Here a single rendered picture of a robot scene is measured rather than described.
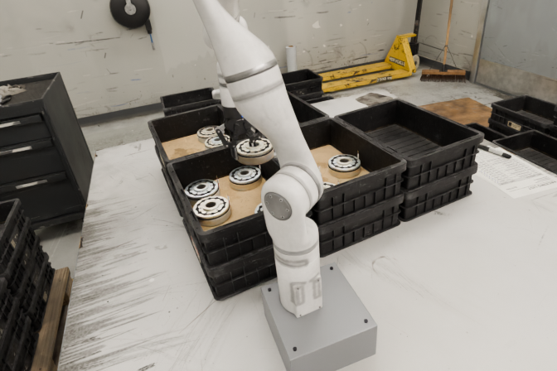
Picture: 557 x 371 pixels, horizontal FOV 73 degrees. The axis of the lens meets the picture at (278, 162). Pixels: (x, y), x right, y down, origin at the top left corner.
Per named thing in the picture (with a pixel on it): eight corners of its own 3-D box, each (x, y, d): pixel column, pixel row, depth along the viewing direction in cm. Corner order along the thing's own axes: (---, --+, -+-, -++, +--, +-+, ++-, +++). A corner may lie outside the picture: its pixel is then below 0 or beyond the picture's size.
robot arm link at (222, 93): (244, 90, 104) (240, 68, 101) (258, 102, 94) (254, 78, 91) (211, 98, 101) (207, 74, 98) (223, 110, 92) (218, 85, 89)
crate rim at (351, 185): (409, 169, 105) (409, 161, 104) (316, 203, 95) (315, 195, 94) (331, 122, 137) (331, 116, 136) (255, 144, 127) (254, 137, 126)
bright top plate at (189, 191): (223, 190, 113) (223, 189, 113) (191, 203, 109) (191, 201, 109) (210, 176, 121) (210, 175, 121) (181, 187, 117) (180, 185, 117)
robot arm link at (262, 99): (288, 59, 63) (254, 76, 57) (335, 196, 72) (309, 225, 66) (249, 69, 69) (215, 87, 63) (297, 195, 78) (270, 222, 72)
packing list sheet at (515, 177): (571, 183, 127) (571, 181, 127) (517, 201, 121) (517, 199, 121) (492, 144, 155) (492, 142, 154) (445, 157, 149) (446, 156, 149)
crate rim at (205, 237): (316, 203, 95) (315, 195, 94) (201, 245, 85) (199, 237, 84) (255, 144, 127) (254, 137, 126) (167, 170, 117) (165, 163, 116)
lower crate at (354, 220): (403, 227, 115) (406, 195, 110) (318, 262, 105) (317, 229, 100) (332, 171, 148) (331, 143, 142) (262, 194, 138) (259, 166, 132)
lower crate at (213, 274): (318, 263, 105) (317, 229, 100) (216, 306, 95) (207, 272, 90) (262, 194, 138) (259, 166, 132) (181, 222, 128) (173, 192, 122)
